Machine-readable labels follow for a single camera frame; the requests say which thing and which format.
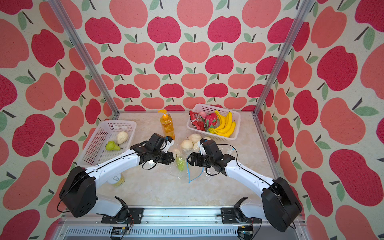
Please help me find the upper yellow toy banana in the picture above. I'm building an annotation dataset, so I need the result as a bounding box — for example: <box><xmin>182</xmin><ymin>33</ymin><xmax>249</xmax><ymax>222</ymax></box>
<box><xmin>224</xmin><ymin>112</ymin><xmax>233</xmax><ymax>132</ymax></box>

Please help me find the clear blue zip-top bag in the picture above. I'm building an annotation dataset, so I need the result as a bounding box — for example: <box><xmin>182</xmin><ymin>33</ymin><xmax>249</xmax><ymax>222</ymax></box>
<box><xmin>167</xmin><ymin>143</ymin><xmax>217</xmax><ymax>184</ymax></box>

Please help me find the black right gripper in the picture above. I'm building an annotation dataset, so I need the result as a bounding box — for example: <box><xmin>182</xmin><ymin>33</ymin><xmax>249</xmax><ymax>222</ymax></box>
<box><xmin>186</xmin><ymin>151</ymin><xmax>214</xmax><ymax>167</ymax></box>

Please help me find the lower yellow toy banana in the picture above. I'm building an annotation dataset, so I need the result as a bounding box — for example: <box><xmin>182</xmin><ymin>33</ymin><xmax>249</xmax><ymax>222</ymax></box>
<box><xmin>208</xmin><ymin>111</ymin><xmax>236</xmax><ymax>138</ymax></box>

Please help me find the orange soap pump bottle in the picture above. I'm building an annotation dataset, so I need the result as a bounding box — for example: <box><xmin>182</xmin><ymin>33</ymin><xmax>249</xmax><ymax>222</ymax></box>
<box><xmin>158</xmin><ymin>109</ymin><xmax>176</xmax><ymax>140</ymax></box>

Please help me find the green toy pear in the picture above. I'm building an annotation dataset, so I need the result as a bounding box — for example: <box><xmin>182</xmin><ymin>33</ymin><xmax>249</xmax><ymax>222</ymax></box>
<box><xmin>175</xmin><ymin>157</ymin><xmax>185</xmax><ymax>172</ymax></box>
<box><xmin>106</xmin><ymin>141</ymin><xmax>121</xmax><ymax>151</ymax></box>

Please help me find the pink toy dragon fruit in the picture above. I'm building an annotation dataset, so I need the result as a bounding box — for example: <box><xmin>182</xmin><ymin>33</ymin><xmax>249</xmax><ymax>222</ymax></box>
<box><xmin>205</xmin><ymin>113</ymin><xmax>219</xmax><ymax>132</ymax></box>

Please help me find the cream toy pear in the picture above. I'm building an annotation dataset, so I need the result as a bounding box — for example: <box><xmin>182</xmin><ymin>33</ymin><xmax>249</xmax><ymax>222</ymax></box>
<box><xmin>116</xmin><ymin>131</ymin><xmax>129</xmax><ymax>145</ymax></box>

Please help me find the yellow toy banana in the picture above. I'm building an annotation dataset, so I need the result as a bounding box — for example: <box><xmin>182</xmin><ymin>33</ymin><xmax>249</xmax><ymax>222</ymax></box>
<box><xmin>208</xmin><ymin>111</ymin><xmax>236</xmax><ymax>138</ymax></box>
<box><xmin>224</xmin><ymin>112</ymin><xmax>233</xmax><ymax>132</ymax></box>

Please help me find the aluminium corner post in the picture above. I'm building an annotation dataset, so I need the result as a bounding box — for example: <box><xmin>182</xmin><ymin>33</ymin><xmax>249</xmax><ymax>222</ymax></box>
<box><xmin>252</xmin><ymin>0</ymin><xmax>316</xmax><ymax>119</ymax></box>
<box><xmin>48</xmin><ymin>0</ymin><xmax>120</xmax><ymax>120</ymax></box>

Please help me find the small clear pear bag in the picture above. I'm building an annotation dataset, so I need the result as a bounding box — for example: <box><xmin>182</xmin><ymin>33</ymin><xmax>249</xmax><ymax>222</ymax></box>
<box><xmin>168</xmin><ymin>147</ymin><xmax>191</xmax><ymax>183</ymax></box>

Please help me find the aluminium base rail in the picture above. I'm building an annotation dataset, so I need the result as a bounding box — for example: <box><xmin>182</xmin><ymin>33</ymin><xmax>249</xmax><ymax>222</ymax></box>
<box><xmin>58</xmin><ymin>205</ymin><xmax>278</xmax><ymax>240</ymax></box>

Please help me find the red snack bag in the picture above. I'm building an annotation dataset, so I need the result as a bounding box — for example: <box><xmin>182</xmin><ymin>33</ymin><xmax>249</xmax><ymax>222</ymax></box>
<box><xmin>189</xmin><ymin>111</ymin><xmax>206</xmax><ymax>132</ymax></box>

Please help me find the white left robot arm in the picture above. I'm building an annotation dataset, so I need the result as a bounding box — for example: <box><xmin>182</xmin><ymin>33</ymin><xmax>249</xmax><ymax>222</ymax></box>
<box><xmin>59</xmin><ymin>133</ymin><xmax>175</xmax><ymax>224</ymax></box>

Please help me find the cream pear in zip bag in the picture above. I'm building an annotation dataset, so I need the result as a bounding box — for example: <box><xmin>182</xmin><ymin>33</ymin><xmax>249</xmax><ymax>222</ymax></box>
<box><xmin>181</xmin><ymin>139</ymin><xmax>194</xmax><ymax>151</ymax></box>

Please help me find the white empty plastic basket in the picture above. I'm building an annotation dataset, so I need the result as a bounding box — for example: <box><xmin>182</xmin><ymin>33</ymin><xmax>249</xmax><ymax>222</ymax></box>
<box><xmin>77</xmin><ymin>120</ymin><xmax>137</xmax><ymax>167</ymax></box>

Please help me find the white plastic fruit basket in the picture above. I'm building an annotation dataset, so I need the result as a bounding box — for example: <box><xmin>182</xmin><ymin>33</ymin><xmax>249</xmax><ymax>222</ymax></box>
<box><xmin>187</xmin><ymin>104</ymin><xmax>241</xmax><ymax>142</ymax></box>

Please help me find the aluminium right corner post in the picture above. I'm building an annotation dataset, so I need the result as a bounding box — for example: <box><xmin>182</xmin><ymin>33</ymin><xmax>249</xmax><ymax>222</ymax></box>
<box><xmin>252</xmin><ymin>0</ymin><xmax>316</xmax><ymax>119</ymax></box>

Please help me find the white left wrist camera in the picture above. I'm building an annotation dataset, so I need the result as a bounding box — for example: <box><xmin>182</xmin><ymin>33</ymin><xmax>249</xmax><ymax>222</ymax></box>
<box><xmin>162</xmin><ymin>136</ymin><xmax>175</xmax><ymax>153</ymax></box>

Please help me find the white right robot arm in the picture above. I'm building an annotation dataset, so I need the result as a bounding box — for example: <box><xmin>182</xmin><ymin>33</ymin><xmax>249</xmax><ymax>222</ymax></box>
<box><xmin>187</xmin><ymin>139</ymin><xmax>303</xmax><ymax>232</ymax></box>

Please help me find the aluminium left corner post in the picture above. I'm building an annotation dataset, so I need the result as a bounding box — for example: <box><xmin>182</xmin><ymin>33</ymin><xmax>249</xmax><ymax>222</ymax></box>
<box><xmin>48</xmin><ymin>0</ymin><xmax>120</xmax><ymax>120</ymax></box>

